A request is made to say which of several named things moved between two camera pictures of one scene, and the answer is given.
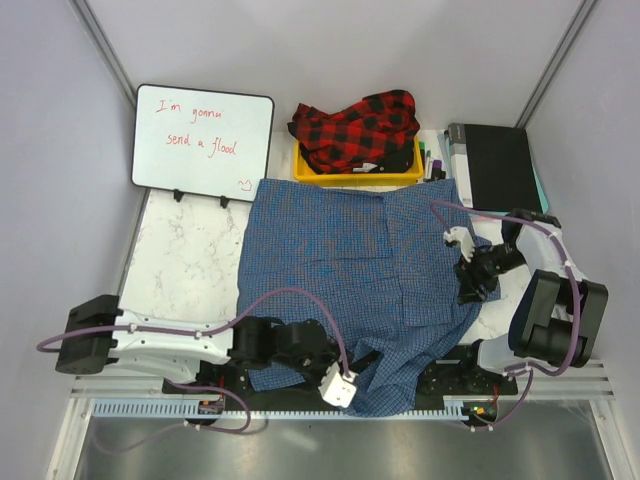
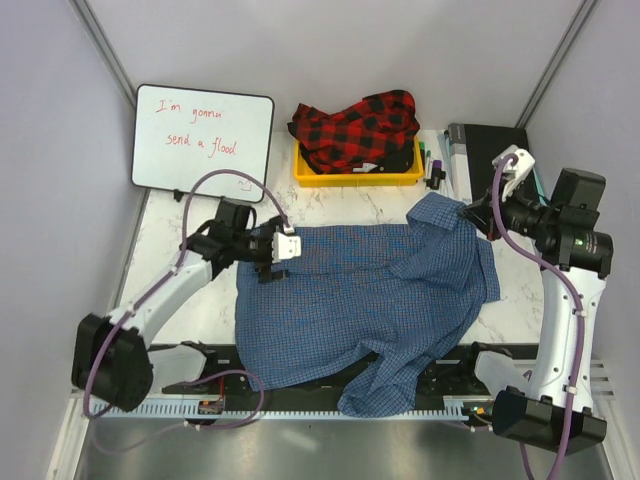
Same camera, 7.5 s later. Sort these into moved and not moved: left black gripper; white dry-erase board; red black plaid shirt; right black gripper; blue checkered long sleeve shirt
Moved: left black gripper; right black gripper; blue checkered long sleeve shirt
Not moved: white dry-erase board; red black plaid shirt
